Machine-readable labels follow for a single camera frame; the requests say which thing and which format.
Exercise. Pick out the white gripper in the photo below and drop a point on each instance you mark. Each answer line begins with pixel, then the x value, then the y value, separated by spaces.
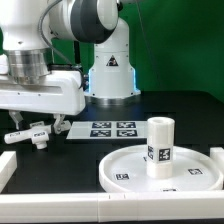
pixel 58 93

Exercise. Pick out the white cross-shaped table base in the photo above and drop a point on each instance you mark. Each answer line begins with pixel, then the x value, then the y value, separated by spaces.
pixel 38 133

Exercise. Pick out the white round table top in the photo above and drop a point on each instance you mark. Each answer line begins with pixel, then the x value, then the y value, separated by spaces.
pixel 140 169

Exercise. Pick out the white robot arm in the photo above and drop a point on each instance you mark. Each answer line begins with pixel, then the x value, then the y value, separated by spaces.
pixel 36 77

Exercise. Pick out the white marker plate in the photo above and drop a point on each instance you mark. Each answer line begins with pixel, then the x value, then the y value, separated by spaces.
pixel 108 130

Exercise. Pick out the white left fence block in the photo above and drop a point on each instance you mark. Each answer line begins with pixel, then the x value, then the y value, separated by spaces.
pixel 8 165

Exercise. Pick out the white fence block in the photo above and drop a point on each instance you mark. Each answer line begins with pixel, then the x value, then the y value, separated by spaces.
pixel 8 165
pixel 217 155

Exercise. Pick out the white front fence bar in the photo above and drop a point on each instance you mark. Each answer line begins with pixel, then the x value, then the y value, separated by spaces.
pixel 108 207

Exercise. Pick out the white right fence block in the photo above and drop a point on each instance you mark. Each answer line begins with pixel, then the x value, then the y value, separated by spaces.
pixel 217 155

